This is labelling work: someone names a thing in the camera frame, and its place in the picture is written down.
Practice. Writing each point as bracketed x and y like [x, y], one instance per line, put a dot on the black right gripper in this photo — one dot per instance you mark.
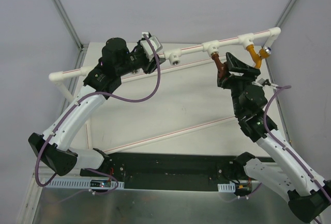
[233, 80]

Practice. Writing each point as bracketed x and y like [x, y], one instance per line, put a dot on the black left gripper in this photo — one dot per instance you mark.
[144, 62]

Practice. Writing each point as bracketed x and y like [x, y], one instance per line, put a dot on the brown water faucet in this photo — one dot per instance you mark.
[221, 67]

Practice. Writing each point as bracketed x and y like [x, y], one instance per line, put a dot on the white PVC pipe frame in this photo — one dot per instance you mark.
[173, 56]

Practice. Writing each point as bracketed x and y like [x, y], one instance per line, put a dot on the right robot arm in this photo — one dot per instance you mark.
[306, 192]

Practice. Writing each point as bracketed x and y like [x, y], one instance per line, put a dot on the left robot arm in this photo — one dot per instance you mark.
[53, 146]

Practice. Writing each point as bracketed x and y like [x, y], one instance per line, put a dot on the yellow water faucet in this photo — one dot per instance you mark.
[257, 58]

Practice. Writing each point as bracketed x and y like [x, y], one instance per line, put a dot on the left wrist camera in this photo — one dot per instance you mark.
[148, 41]

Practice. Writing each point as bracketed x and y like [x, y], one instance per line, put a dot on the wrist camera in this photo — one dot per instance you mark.
[265, 82]
[148, 41]

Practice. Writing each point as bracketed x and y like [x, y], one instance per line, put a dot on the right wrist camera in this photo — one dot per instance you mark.
[265, 82]

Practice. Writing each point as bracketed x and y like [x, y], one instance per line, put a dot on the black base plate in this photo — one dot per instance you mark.
[176, 172]

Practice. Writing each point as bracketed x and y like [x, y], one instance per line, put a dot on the right white cable duct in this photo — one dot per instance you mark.
[227, 188]

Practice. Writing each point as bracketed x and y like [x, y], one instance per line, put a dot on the white cable duct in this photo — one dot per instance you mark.
[71, 183]
[227, 188]

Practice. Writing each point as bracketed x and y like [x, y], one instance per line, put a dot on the left white cable duct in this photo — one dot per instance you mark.
[71, 183]

